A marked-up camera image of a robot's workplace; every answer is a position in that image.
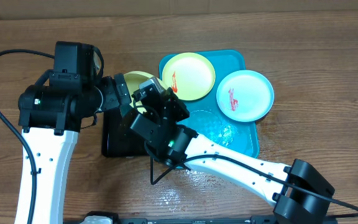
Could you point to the teal plastic tray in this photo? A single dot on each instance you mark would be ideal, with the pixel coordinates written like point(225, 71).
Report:
point(207, 118)

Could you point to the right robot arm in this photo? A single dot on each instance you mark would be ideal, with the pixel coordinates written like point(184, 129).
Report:
point(298, 193)

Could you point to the green plate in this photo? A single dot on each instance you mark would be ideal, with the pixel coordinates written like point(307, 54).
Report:
point(135, 78)
point(191, 76)

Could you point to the black plastic tray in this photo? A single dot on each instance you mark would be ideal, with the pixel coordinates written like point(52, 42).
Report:
point(114, 142)

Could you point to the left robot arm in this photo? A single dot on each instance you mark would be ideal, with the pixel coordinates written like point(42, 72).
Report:
point(50, 117)

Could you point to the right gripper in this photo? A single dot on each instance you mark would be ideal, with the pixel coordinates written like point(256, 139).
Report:
point(176, 101)

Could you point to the light blue plate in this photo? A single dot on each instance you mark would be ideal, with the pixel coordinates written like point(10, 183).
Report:
point(245, 96)

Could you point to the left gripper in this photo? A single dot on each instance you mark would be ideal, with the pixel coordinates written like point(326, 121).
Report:
point(112, 100)

